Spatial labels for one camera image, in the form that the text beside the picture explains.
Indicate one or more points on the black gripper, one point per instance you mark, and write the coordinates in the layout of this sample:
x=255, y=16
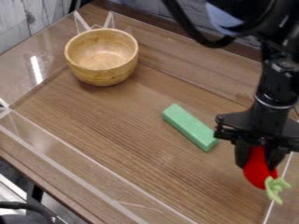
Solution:
x=260, y=125

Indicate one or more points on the red plush fruit green stem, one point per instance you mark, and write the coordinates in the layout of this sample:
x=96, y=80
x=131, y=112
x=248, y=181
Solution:
x=263, y=178

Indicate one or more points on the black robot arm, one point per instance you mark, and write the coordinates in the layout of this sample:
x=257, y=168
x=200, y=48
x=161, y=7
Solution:
x=271, y=21

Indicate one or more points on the green rectangular block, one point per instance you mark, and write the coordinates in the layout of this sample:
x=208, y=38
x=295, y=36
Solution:
x=191, y=127

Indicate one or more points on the wooden bowl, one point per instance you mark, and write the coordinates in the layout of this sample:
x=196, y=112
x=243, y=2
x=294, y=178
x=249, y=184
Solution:
x=101, y=56

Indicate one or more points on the clear acrylic tray enclosure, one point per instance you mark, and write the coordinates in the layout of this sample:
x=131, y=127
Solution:
x=96, y=147

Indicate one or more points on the black table leg bracket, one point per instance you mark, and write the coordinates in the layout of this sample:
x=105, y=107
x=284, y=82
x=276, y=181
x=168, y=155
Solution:
x=48, y=207

